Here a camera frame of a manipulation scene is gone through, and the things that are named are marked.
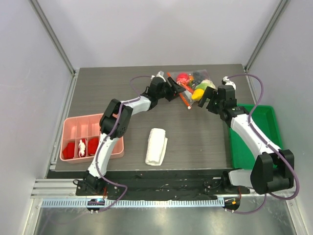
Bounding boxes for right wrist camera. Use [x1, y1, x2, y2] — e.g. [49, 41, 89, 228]
[222, 76, 236, 89]

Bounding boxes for yellow fake pepper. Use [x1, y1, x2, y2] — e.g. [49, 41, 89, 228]
[191, 89, 204, 101]

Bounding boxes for green plastic bin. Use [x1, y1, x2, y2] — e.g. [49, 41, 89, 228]
[229, 105, 283, 170]

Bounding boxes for rolled white towel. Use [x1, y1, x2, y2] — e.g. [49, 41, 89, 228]
[145, 128, 168, 166]

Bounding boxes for red white small item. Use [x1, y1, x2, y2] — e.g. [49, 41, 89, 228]
[78, 139, 86, 158]

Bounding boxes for dark fake grapes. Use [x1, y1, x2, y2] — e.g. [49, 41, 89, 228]
[192, 71, 206, 82]

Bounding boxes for green fake lettuce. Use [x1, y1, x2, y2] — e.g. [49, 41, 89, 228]
[195, 82, 211, 91]

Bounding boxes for aluminium frame post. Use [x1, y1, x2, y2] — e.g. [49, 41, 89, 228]
[244, 0, 290, 72]
[28, 0, 76, 76]

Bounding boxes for pink divided organizer tray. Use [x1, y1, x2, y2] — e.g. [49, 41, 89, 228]
[59, 113, 125, 164]

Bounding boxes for perforated metal rail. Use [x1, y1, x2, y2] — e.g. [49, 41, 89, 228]
[42, 198, 224, 209]

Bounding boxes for red cloth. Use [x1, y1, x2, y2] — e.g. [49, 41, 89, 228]
[62, 141, 75, 160]
[87, 137, 99, 156]

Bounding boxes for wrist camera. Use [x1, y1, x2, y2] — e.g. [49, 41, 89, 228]
[222, 76, 236, 89]
[151, 71, 165, 81]

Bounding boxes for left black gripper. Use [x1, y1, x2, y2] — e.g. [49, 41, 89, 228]
[156, 77, 185, 101]

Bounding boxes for clear zip top bag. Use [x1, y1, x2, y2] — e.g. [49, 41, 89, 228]
[167, 70, 211, 110]

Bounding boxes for left aluminium frame post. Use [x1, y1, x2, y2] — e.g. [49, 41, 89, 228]
[28, 0, 76, 76]

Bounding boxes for red cloth right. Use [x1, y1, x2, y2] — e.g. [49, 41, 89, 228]
[87, 137, 99, 156]

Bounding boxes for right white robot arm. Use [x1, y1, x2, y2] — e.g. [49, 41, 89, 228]
[198, 85, 294, 194]

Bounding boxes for right aluminium frame post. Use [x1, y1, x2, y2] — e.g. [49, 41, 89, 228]
[244, 0, 290, 72]

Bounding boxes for white fake cauliflower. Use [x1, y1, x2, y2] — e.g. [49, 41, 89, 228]
[204, 79, 216, 89]

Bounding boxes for red cloth left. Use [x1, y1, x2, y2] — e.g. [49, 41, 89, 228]
[62, 141, 75, 160]

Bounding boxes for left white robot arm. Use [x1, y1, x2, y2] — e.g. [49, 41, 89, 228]
[82, 75, 185, 195]

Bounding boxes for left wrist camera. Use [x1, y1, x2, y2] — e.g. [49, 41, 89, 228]
[151, 71, 165, 81]

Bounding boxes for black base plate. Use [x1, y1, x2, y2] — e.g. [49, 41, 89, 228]
[47, 169, 250, 201]

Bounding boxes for red fake tomato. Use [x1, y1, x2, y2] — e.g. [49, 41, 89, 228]
[176, 72, 190, 85]

